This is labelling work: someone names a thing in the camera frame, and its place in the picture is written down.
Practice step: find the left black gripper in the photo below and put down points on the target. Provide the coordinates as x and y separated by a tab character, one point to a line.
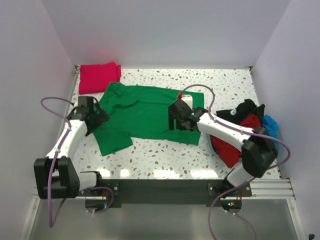
101	118

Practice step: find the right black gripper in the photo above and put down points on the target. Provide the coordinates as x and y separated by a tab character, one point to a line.
171	118

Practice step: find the green t-shirt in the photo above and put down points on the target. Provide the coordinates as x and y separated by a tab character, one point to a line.
137	111

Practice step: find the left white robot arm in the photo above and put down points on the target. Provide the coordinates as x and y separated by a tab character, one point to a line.
55	174

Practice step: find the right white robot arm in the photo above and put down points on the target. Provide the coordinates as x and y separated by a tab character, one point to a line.
257	148

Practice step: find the folded pink red t-shirt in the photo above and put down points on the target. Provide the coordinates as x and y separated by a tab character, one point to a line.
95	78

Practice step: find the dark red t-shirt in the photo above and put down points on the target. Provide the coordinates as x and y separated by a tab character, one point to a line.
228	153

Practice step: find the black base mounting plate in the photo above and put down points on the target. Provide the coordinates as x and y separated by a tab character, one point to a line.
164	191

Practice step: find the bright blue t-shirt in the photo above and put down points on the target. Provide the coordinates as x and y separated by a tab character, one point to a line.
271	126

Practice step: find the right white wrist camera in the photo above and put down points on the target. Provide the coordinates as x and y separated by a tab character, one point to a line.
187	98

